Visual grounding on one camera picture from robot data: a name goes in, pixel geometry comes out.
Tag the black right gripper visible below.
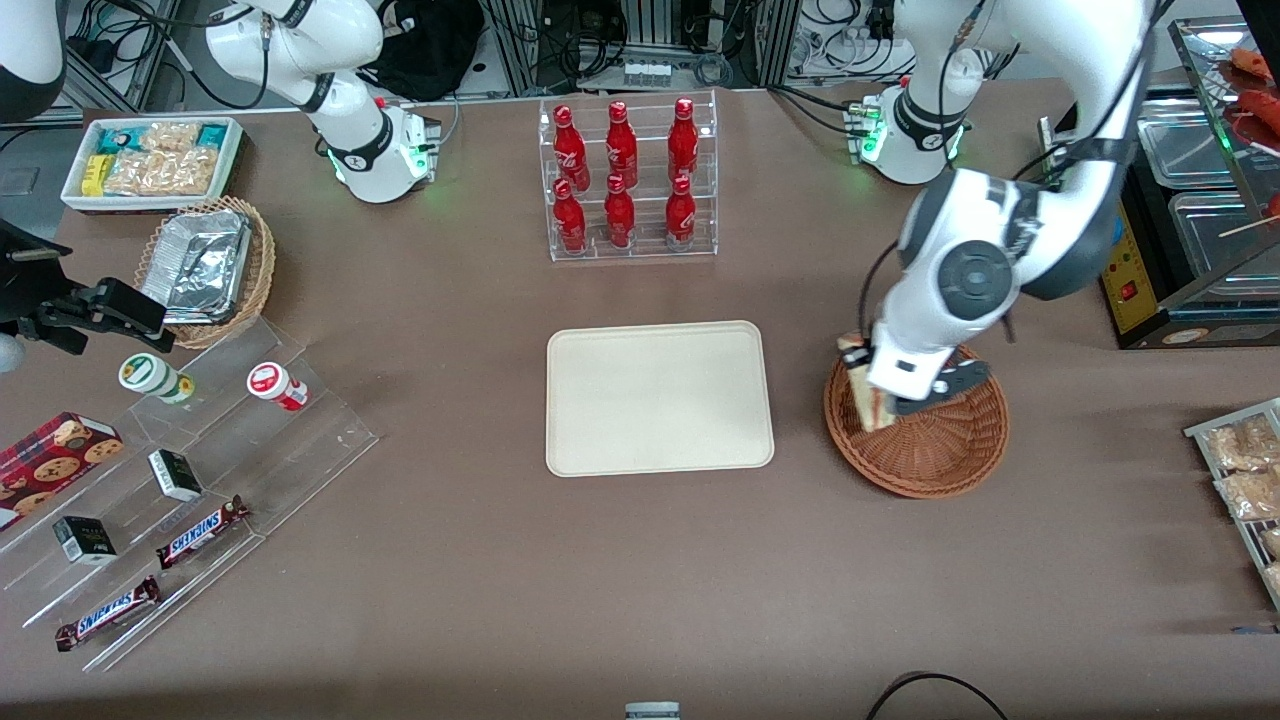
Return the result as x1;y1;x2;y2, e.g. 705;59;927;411
0;218;177;357

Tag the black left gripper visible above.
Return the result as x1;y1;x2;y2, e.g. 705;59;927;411
893;360;991;417

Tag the triangular sandwich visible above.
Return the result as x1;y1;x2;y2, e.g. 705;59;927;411
838;333;901;433

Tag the brown wicker basket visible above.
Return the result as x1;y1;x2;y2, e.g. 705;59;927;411
823;345;1011;499

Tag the silver foil tray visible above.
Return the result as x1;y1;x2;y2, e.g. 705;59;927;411
140;208;251;326

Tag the light wicker basket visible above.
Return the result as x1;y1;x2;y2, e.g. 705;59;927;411
133;196;277;350

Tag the cream rectangular tray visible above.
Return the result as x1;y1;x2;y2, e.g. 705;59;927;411
545;320;776;478

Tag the green lid cup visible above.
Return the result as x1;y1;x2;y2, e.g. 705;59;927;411
118;353;196;406

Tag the white snack bin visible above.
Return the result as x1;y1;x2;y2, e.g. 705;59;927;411
60;117;246;214

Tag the red cookie box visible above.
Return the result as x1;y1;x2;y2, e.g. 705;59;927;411
0;412;126;533

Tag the clear cracker bag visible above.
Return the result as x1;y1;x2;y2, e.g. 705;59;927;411
105;148;218;197

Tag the small black box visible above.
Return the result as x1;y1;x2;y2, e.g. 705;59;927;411
52;515;118;566
148;448;204;503

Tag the red lid cup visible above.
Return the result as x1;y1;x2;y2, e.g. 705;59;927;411
247;362;311;413

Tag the Snickers chocolate bar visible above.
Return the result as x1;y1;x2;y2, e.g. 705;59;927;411
55;575;161;651
155;495;251;571

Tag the black food warmer cabinet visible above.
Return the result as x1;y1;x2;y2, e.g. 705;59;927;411
1040;15;1280;351

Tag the clear acrylic stepped display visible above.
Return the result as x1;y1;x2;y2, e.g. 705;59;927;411
0;318;379;673

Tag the red cola bottle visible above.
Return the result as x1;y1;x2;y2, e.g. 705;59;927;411
665;175;697;251
553;105;591;191
553;178;588;253
603;174;636;249
668;97;699;183
605;100;639;186

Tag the clear acrylic bottle rack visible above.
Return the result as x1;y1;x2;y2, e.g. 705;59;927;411
538;90;719;263

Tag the clear snack bag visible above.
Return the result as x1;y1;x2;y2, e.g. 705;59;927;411
1205;415;1280;471
1215;468;1280;521

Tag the steel food pan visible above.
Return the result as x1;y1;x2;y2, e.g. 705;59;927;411
1168;190;1280;281
1140;95;1251;191

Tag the black bag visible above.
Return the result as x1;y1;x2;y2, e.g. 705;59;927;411
362;0;486;101

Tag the black table cable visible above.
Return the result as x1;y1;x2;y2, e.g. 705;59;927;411
865;672;1011;720

